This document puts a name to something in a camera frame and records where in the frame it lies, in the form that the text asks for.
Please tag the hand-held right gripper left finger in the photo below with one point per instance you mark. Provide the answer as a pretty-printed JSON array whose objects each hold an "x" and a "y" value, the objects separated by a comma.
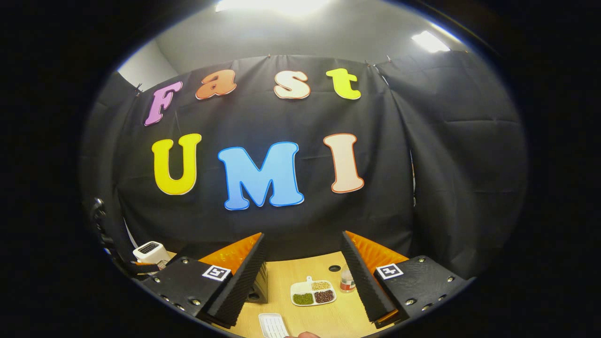
[{"x": 244, "y": 281}]

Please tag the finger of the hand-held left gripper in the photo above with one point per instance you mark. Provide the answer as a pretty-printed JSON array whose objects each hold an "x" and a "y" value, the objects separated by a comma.
[{"x": 146, "y": 268}]

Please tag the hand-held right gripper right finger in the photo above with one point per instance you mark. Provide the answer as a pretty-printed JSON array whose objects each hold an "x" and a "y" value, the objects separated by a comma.
[{"x": 361, "y": 281}]

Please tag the black electric oven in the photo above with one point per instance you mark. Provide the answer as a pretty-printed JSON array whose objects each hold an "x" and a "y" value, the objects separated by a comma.
[{"x": 259, "y": 286}]

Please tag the clear bottle with red label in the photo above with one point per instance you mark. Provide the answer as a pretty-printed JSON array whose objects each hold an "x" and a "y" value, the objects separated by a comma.
[{"x": 347, "y": 284}]

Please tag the white toaster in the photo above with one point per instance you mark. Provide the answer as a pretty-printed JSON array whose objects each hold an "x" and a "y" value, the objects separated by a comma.
[{"x": 150, "y": 253}]

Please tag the small white ridged tray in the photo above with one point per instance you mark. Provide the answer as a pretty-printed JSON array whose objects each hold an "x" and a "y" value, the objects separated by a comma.
[{"x": 273, "y": 325}]

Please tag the white divided dish with beans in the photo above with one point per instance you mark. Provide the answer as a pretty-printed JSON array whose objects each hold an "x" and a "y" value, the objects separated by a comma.
[{"x": 296, "y": 287}]

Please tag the black backdrop cloth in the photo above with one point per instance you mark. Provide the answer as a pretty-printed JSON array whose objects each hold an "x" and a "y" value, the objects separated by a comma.
[{"x": 399, "y": 178}]

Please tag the ceiling light panel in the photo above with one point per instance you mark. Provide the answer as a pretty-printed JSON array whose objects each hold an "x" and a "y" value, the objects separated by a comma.
[
  {"x": 429, "y": 42},
  {"x": 272, "y": 5}
]

